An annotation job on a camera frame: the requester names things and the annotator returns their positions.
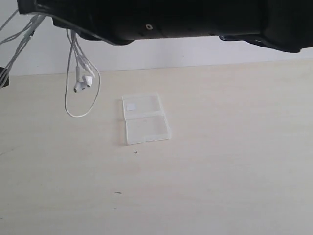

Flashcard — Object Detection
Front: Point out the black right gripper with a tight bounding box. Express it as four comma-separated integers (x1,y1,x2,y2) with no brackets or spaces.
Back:
17,0,213,46

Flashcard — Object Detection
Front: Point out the white earphone cable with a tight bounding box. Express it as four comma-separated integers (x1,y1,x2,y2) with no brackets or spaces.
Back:
0,9,101,118

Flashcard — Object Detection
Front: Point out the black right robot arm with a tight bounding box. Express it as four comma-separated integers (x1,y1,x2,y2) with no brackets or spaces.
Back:
18,0,313,53

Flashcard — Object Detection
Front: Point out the clear plastic storage box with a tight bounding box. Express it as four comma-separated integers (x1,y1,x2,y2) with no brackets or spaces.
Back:
122,93,172,145

